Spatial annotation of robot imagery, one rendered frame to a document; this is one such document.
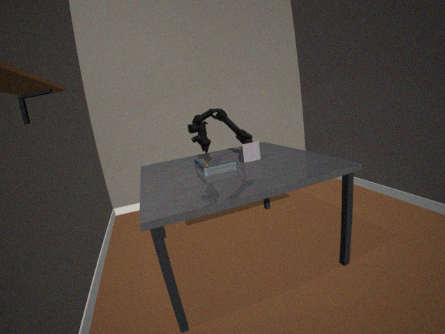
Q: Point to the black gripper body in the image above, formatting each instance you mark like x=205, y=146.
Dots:
x=204, y=139

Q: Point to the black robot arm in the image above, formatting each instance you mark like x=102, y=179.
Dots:
x=197, y=126

